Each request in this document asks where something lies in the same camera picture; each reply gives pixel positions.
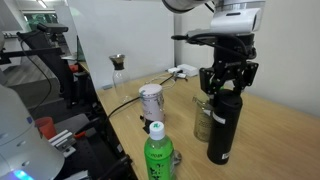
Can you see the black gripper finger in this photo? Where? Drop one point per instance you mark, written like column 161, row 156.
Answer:
column 206, row 75
column 245, row 77

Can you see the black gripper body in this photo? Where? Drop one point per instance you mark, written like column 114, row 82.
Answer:
column 226, row 64

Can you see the black thermos bottle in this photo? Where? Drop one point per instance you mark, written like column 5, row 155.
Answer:
column 226, row 111

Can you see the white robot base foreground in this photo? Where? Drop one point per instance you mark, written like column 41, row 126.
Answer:
column 25, row 154

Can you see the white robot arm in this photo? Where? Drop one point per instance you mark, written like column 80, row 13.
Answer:
column 231, row 34

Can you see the large green tea bottle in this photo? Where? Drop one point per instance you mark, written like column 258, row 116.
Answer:
column 159, row 153

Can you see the white power strip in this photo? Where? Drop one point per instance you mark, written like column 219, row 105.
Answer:
column 188, row 70

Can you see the small silver plug connector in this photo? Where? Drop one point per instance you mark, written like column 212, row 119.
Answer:
column 181, row 75

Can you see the white power adapter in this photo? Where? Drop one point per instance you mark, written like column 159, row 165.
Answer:
column 173, row 70

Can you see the olive glass jar with lid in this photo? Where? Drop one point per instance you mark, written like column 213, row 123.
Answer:
column 203, row 119

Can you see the small shiny metal object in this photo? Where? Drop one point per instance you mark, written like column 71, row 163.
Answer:
column 177, row 157

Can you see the glass carafe with metal funnel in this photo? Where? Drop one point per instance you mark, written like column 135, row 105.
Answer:
column 120, row 78

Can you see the red cup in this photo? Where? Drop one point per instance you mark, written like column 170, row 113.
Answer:
column 46, row 128

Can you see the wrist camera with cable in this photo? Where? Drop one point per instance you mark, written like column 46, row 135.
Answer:
column 210, row 39

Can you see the silver aluminium bracket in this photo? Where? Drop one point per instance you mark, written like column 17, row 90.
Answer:
column 64, row 142

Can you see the black camera tripod stand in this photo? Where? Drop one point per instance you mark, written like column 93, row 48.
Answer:
column 51, row 57

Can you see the black camera on stand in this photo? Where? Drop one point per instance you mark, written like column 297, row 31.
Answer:
column 52, row 27

